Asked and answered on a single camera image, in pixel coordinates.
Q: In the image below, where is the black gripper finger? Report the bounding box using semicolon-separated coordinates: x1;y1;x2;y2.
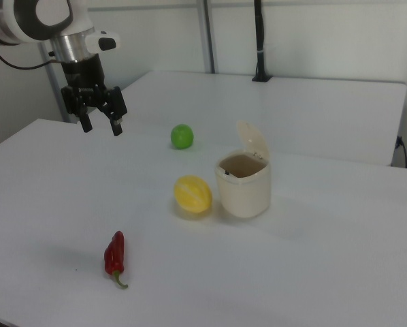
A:
102;104;125;137
78;102;94;134

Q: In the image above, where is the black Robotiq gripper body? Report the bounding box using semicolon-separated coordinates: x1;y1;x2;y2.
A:
60;55;129;119

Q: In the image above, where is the cream mini garbage bin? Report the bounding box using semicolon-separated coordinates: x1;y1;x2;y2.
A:
214;119;272;219

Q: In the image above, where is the green toy apple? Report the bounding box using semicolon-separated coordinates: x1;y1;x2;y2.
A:
170;123;195;150

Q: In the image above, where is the yellow striped toy melon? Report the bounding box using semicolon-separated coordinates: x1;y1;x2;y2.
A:
173;174;213;215

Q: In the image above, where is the red toy chili pepper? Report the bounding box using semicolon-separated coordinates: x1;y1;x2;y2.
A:
103;230;129;290

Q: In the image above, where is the slanted grey frame post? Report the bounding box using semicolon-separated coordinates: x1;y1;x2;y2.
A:
36;41;72;123

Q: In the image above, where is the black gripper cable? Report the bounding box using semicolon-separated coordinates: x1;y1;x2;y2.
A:
0;44;61;70

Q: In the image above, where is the grey aluminium frame post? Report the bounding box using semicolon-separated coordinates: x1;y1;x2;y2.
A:
197;0;216;74

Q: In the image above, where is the black camera stand pole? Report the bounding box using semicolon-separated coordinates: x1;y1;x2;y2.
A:
251;0;273;83

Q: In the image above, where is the black wall cable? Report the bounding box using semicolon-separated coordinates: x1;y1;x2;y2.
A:
395;135;407;168

